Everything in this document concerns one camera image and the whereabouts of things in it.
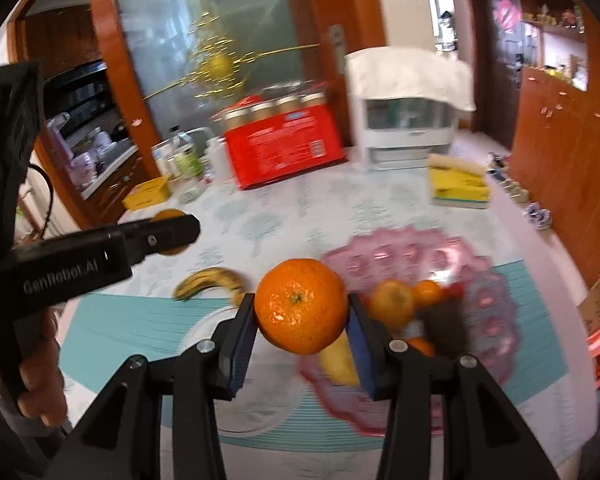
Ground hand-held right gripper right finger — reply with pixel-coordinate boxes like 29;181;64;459
346;296;561;480

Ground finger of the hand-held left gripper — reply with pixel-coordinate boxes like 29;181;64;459
122;213;201;267

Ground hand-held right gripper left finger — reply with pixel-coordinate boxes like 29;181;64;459
45;292;257;480

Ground pale yellow apple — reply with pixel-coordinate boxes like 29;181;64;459
320;332;362;387

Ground large orange mandarin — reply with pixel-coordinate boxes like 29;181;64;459
254;258;350;356

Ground dark green avocado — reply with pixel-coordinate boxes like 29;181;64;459
417;297;473;356

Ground pink glass fruit bowl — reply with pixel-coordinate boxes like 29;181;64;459
297;225;518;436

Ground person's left hand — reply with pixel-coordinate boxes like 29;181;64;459
17;307;70;429

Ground flat yellow box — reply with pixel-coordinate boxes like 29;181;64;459
122;176;172;211

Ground clear glass cup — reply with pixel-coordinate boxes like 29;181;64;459
180;175;203;203

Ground yellow apple with red blush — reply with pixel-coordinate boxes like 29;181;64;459
369;280;417;331

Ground spotted yellow banana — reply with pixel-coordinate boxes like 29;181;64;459
173;267;247;302

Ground white round plate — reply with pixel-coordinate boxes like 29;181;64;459
185;305;311;433

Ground clear plastic bottle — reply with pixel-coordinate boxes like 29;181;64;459
172;132;203;181

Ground white plastic bottle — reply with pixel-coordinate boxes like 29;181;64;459
205;137;231;183

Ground teal striped placemat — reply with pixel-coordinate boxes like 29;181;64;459
60;259;568;453

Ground red cardboard box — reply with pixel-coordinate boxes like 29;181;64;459
223;107;348;191

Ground gold decorative branches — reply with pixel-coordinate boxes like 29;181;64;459
145;10;321;111

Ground yellow sponge pack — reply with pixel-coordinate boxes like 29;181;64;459
427;154;491;210

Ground white countertop appliance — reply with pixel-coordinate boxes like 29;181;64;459
352;95;456;171

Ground blue white wrapper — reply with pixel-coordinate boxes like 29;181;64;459
525;202;553;231

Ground white cloth cover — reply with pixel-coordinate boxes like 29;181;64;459
345;46;477;112

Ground wooden cabinet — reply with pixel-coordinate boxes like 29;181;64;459
510;0;600;286

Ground black cable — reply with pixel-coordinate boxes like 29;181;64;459
25;164;56;238

